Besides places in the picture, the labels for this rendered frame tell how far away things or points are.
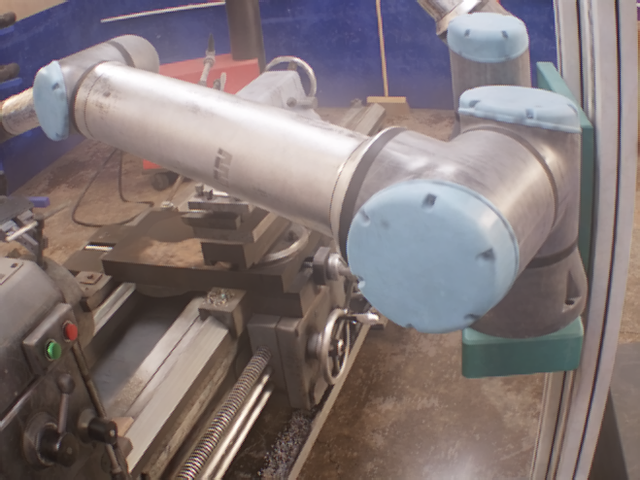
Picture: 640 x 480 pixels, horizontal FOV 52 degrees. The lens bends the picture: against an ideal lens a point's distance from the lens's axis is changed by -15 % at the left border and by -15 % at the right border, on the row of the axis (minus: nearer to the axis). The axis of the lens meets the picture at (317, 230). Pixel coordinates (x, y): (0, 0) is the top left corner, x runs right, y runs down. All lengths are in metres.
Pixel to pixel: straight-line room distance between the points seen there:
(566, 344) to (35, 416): 0.80
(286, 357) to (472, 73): 0.98
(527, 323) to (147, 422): 0.96
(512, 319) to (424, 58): 5.02
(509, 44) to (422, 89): 4.67
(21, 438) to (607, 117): 0.98
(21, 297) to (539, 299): 0.78
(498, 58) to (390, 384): 1.90
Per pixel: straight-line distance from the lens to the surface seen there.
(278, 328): 1.88
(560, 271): 0.87
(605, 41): 0.91
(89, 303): 1.49
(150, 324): 2.14
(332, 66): 6.02
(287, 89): 2.64
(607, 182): 0.97
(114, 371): 1.98
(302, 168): 0.74
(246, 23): 4.71
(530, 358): 0.90
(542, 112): 0.78
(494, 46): 1.23
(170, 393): 1.66
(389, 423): 2.73
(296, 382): 1.97
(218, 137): 0.81
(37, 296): 1.19
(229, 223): 1.78
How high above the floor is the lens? 1.83
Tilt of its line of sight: 27 degrees down
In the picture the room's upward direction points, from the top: 7 degrees counter-clockwise
